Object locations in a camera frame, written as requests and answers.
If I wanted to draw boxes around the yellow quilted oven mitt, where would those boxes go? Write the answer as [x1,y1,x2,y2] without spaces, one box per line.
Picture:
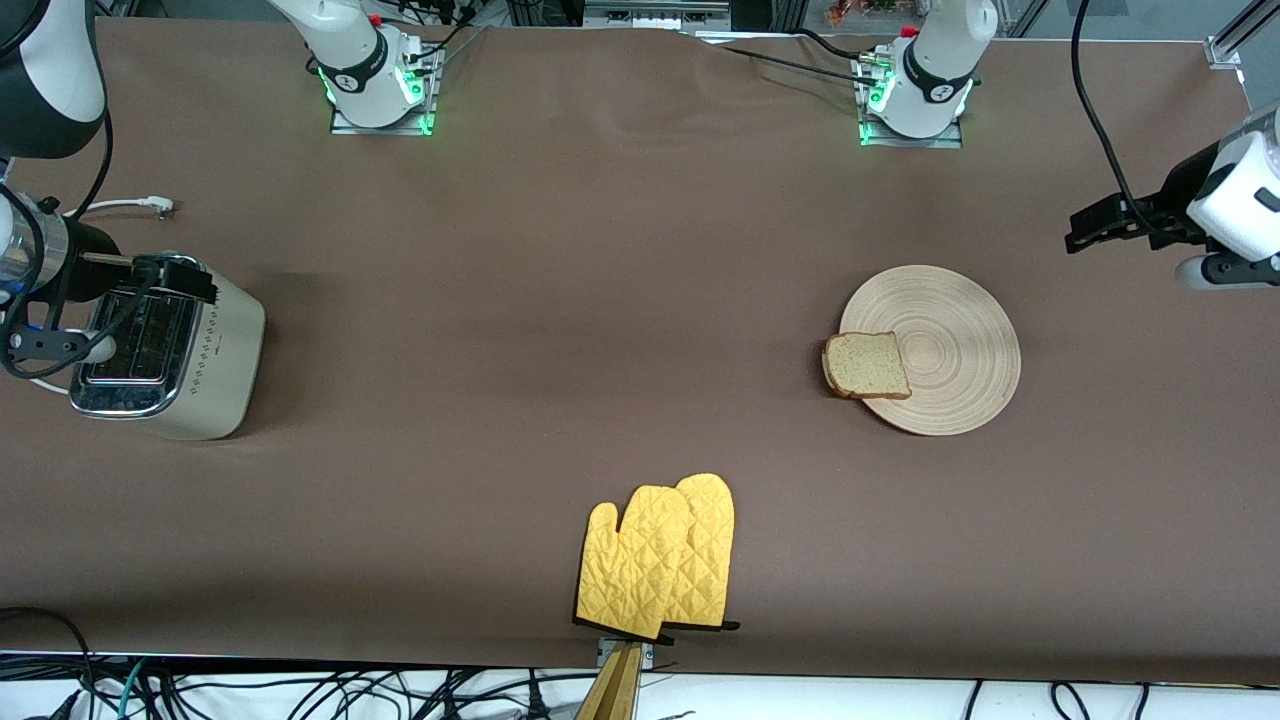
[575,485,693,643]
[660,473,741,633]

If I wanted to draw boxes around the grey device behind table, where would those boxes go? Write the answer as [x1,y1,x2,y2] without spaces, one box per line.
[583,0,731,29]

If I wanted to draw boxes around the brown table cover sheet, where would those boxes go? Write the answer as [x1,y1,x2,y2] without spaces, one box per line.
[0,18,1280,686]

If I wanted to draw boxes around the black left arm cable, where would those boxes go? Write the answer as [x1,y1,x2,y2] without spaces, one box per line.
[1071,0,1163,237]

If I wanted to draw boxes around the aluminium frame profile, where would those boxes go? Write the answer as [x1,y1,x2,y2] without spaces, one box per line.
[1205,0,1280,69]

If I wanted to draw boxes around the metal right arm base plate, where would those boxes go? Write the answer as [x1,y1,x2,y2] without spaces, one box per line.
[330,45,438,136]

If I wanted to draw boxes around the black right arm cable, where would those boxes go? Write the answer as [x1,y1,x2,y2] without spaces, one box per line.
[0,108,114,381]

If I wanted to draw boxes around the beige and chrome toaster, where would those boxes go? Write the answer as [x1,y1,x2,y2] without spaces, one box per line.
[70,255,267,442]

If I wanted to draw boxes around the round wooden plate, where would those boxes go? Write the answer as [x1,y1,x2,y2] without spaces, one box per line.
[838,265,1022,437]

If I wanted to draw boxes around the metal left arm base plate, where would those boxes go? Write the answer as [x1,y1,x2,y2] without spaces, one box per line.
[858,50,966,149]

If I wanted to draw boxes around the small metal bracket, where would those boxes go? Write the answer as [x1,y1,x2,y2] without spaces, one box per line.
[597,637,656,669]

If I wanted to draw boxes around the black cable to arm base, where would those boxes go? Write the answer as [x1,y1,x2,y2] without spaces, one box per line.
[690,28,883,87]

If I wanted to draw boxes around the brown-crusted bread slice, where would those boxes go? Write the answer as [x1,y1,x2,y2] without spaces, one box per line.
[822,332,913,401]

